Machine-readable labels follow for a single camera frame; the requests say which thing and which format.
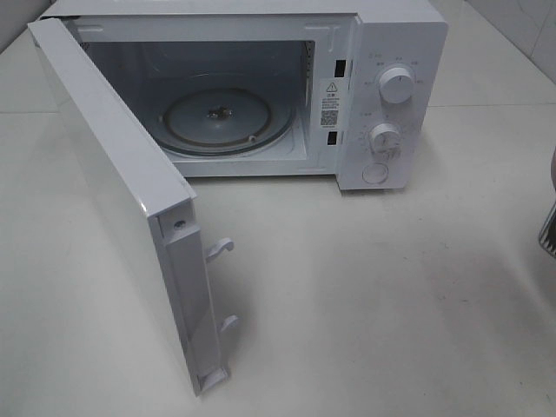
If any white round door button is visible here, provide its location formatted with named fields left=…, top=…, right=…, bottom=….
left=361, top=162, right=388, bottom=184

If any glass microwave turntable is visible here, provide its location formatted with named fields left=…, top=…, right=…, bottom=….
left=155, top=88, right=295, bottom=156

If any white microwave door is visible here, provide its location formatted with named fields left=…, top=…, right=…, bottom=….
left=29, top=18, right=236, bottom=394

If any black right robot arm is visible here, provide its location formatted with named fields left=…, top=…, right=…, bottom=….
left=550, top=149, right=556, bottom=188

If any white microwave oven body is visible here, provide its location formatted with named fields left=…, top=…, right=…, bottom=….
left=34, top=1, right=448, bottom=190

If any white timer knob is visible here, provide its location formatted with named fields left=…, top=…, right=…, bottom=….
left=368, top=122, right=402, bottom=154

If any white warning label sticker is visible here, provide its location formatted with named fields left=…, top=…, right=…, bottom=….
left=318, top=77, right=346, bottom=130

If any white upper power knob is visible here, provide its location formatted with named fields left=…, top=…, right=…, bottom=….
left=378, top=65, right=415, bottom=104

